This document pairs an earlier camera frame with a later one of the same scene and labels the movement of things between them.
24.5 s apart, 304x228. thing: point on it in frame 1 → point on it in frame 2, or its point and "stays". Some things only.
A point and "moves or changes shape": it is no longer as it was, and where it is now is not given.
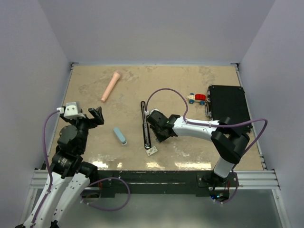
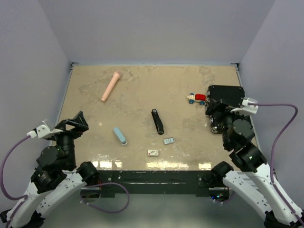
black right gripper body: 160,136 → 225,118
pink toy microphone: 116,76 stays
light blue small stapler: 120,136 stays
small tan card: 151,151 moves or changes shape
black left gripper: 98,118 → 79,121
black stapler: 146,137 moves or changes shape
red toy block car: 200,98 stays
